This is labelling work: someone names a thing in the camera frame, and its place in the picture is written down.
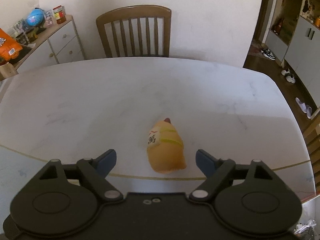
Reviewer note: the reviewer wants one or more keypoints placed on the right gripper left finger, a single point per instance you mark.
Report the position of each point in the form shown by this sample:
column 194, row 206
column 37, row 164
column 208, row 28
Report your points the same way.
column 93, row 173

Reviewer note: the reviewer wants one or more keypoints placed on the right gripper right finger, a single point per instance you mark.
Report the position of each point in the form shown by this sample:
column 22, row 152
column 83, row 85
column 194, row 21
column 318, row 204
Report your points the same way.
column 218, row 174

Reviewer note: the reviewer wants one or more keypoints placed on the yellow plush toy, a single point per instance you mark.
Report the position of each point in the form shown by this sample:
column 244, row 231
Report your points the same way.
column 165, row 148

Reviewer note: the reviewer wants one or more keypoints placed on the wooden chair beside box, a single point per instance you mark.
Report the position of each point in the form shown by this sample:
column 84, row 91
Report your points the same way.
column 311, row 137

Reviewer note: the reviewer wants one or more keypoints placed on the white drawer sideboard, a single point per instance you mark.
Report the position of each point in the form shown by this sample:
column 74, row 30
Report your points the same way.
column 58, row 44

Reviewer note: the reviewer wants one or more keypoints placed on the orange snack bag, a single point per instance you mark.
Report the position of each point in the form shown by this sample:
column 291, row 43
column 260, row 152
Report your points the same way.
column 10, row 48

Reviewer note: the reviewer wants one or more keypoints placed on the red lidded jar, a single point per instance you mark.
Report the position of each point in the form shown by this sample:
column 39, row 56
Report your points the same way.
column 59, row 14

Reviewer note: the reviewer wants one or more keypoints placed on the blue globe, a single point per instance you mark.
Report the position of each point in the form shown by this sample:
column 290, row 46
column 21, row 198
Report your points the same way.
column 35, row 18

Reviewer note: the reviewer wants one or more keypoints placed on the wooden chair far side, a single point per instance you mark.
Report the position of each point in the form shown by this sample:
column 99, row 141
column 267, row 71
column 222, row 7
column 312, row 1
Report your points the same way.
column 136, row 31

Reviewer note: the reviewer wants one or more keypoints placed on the grey wall cabinet unit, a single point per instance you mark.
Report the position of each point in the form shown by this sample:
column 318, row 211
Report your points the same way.
column 294, row 39

